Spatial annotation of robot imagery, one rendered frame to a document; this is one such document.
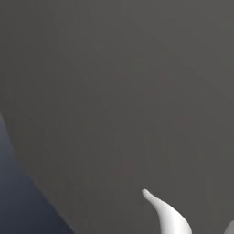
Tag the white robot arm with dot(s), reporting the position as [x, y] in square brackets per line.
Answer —
[170, 217]

